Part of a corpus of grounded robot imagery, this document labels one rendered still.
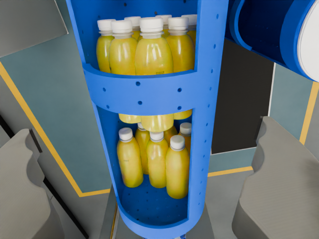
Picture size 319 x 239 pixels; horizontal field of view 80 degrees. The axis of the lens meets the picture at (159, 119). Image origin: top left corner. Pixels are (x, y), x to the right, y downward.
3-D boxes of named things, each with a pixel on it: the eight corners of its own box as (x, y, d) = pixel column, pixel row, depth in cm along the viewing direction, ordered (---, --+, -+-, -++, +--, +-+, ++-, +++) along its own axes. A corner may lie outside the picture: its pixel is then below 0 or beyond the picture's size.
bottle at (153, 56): (138, 119, 44) (127, 30, 34) (166, 113, 46) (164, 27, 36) (146, 135, 38) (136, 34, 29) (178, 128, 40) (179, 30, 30)
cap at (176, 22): (185, 30, 35) (185, 19, 34) (165, 30, 36) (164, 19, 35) (190, 28, 38) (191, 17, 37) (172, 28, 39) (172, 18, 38)
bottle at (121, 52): (142, 106, 50) (134, 28, 40) (153, 118, 44) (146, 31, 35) (116, 113, 48) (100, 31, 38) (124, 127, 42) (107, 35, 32)
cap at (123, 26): (129, 30, 39) (128, 20, 38) (136, 32, 36) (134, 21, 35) (110, 32, 37) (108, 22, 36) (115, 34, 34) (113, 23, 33)
